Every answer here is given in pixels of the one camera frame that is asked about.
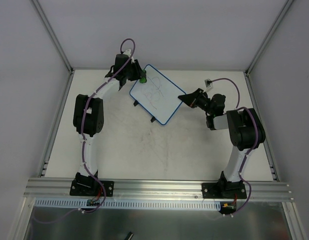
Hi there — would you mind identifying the green bone-shaped eraser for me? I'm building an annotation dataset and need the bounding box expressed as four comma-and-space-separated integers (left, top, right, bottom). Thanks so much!
139, 70, 147, 84

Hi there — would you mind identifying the blue-framed whiteboard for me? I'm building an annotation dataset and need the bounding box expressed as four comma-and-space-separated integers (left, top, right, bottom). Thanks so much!
129, 64, 186, 126

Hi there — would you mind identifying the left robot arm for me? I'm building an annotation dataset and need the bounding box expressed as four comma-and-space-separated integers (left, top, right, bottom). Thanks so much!
71, 49, 146, 195

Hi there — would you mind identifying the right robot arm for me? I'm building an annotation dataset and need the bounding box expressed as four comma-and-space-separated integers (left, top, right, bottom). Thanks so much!
178, 88, 266, 198

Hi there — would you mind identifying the black whiteboard stand foot right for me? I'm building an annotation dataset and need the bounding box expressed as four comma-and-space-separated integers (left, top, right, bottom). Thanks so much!
150, 116, 157, 123

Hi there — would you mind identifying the black object bottom edge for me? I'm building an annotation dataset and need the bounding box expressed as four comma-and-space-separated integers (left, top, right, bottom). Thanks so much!
124, 231, 134, 240

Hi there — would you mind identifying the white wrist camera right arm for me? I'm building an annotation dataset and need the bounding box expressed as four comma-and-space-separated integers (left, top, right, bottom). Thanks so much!
204, 78, 213, 92

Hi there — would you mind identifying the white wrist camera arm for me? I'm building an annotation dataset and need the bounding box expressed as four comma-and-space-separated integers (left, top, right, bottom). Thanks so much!
123, 48, 133, 58
204, 78, 213, 92

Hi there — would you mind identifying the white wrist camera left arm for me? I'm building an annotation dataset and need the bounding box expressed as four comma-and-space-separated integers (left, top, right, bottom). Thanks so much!
123, 48, 133, 58

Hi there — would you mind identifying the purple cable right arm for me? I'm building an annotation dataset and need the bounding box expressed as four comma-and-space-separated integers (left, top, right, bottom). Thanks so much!
206, 77, 258, 221

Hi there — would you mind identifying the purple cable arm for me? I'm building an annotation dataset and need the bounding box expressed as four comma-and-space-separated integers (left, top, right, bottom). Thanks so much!
31, 38, 136, 224
206, 77, 258, 221

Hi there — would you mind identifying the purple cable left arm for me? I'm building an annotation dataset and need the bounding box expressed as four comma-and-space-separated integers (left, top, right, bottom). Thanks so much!
31, 38, 136, 224

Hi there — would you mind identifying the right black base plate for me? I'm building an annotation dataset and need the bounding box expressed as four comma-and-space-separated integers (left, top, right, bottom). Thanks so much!
201, 181, 247, 200

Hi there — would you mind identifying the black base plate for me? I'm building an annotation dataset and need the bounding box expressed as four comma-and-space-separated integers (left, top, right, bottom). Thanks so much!
69, 179, 114, 197
201, 181, 247, 200

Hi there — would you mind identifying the aluminium corner post left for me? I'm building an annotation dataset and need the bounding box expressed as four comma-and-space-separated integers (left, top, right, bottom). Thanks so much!
30, 0, 74, 74

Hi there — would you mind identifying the aluminium corner post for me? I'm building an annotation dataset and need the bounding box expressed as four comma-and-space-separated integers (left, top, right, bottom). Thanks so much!
245, 0, 295, 76
30, 0, 74, 74

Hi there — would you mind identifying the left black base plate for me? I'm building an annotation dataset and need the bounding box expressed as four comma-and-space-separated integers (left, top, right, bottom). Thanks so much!
69, 179, 114, 197

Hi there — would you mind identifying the aluminium corner post right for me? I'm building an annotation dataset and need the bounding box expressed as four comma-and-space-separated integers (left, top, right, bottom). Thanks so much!
245, 0, 295, 76

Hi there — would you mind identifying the white slotted cable duct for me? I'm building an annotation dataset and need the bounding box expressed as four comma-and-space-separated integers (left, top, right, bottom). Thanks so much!
34, 197, 221, 211

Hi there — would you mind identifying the aluminium mounting rail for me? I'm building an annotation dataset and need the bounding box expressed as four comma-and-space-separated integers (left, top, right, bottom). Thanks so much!
23, 177, 295, 202

